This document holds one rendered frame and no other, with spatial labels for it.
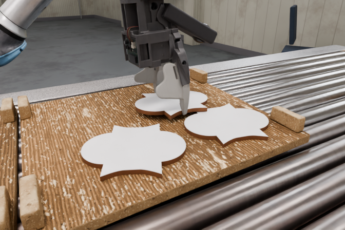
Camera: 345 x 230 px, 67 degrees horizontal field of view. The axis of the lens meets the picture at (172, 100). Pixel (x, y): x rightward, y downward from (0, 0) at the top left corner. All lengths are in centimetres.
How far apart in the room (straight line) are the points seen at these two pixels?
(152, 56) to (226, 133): 17
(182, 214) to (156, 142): 11
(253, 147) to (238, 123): 6
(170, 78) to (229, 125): 12
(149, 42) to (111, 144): 17
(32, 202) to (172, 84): 26
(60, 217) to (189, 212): 14
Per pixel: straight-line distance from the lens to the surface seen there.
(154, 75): 53
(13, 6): 91
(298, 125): 46
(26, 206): 30
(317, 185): 40
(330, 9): 420
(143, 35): 41
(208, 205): 33
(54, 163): 39
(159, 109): 46
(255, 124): 45
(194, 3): 566
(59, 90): 72
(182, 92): 44
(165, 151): 37
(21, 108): 53
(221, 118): 46
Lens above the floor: 115
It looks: 24 degrees down
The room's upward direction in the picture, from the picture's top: straight up
